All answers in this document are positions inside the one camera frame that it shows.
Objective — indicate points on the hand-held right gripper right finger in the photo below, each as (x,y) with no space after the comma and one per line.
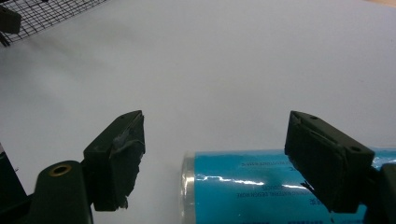
(323,165)

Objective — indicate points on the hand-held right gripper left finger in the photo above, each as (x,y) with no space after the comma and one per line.
(118,168)

